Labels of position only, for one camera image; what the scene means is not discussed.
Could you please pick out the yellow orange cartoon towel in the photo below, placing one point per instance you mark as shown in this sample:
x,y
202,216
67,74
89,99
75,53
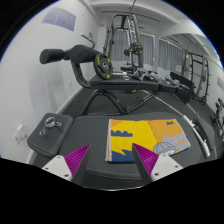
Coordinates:
x,y
133,133

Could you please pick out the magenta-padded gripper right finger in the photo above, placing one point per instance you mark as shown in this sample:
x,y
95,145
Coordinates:
x,y
160,165

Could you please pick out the black adjustable weight bench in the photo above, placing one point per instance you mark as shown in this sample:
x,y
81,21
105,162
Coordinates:
x,y
116,83

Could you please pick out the silver barbell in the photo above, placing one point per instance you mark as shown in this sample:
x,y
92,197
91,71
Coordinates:
x,y
200,136

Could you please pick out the grey window curtain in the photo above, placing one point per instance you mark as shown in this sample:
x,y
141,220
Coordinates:
x,y
170,55
148,48

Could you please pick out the group of chrome dumbbells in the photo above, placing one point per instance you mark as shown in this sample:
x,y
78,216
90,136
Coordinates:
x,y
156,78

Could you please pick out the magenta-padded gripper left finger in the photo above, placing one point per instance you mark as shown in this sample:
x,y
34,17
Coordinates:
x,y
63,165

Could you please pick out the white wall socket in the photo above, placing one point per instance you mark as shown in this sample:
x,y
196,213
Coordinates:
x,y
18,133

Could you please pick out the small brown wall plaque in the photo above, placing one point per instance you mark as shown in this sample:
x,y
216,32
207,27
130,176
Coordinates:
x,y
90,35

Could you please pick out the small purple wall poster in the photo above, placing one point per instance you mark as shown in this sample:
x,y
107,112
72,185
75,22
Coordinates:
x,y
220,83

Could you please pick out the black yellow exercise machines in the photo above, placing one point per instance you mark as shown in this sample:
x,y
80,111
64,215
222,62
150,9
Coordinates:
x,y
218,115

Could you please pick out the small black yellow weight plate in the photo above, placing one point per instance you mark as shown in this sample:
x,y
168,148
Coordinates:
x,y
135,49

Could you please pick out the black upright mat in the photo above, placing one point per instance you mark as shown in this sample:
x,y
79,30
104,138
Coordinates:
x,y
181,83

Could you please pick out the black squat rack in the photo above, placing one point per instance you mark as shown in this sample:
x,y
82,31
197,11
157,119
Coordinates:
x,y
202,76

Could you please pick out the large purple wall poster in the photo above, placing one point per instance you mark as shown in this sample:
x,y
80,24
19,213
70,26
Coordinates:
x,y
60,18

